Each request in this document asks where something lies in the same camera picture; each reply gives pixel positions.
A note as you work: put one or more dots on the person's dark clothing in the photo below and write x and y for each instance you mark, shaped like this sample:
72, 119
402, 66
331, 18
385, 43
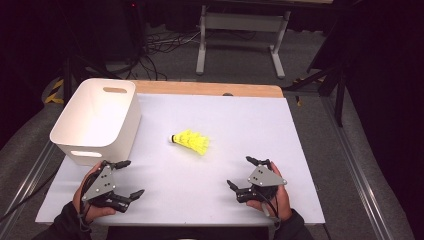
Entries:
186, 233

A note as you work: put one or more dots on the black angled stand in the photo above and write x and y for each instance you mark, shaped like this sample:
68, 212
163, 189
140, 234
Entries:
340, 93

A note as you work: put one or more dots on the white plastic bin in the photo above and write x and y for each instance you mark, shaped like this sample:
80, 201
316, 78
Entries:
96, 116

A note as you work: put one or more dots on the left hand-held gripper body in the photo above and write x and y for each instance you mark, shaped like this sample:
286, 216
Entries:
101, 186

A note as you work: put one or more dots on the yellow shuttlecock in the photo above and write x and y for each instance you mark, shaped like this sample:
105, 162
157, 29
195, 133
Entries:
204, 146
181, 138
196, 141

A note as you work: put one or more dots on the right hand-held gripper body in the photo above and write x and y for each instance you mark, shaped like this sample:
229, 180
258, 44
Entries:
265, 176

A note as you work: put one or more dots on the person's left hand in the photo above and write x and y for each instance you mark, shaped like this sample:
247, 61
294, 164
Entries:
96, 211

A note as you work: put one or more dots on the white table mat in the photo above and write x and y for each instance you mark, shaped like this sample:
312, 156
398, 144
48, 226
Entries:
200, 200

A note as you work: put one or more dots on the yellow black hazard tape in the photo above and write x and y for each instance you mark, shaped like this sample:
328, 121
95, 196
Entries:
55, 95

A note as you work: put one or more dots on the person's right hand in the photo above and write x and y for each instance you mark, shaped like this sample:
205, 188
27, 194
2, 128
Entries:
283, 203

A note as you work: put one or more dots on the metal floor rail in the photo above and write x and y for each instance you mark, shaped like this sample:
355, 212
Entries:
356, 166
30, 180

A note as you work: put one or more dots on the grey metal desk frame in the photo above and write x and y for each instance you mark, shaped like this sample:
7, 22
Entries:
243, 21

